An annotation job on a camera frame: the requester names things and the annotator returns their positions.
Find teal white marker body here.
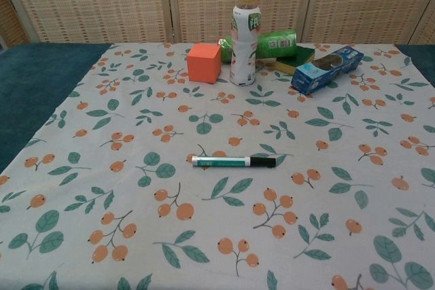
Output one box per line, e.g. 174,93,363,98
191,155,253,169

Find green cylindrical can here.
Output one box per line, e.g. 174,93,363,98
217,31,298,64

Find white bottle yellow cap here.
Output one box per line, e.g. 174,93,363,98
230,0,265,88

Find woven bamboo folding screen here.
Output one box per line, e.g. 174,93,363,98
0,0,435,49

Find orange cube box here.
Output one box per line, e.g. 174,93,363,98
187,43,222,85

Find blue cookie box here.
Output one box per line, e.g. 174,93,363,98
291,47,364,96

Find black marker cap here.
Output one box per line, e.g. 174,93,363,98
249,156,277,169

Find green yellow sponge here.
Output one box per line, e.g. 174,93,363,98
256,45,317,76

